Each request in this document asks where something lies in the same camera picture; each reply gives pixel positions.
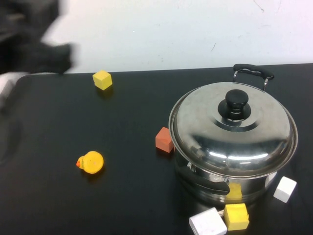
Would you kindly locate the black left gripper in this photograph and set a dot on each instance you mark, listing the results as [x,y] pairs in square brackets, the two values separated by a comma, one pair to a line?
[41,58]

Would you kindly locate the steel pot lid black knob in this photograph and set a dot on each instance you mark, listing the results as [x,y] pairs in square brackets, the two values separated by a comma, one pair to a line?
[195,122]

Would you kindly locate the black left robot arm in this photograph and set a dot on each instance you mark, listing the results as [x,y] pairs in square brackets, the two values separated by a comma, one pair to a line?
[19,22]

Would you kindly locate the yellow cube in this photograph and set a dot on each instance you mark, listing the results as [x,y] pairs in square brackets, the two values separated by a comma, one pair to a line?
[236,216]
[102,79]

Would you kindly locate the yellow rubber duck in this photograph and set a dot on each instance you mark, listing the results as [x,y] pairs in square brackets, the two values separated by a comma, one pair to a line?
[91,162]

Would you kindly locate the orange cube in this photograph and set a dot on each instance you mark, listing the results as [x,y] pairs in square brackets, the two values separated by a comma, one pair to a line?
[164,140]

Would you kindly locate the white cube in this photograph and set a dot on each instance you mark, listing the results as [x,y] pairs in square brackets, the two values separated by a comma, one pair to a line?
[207,222]
[284,189]

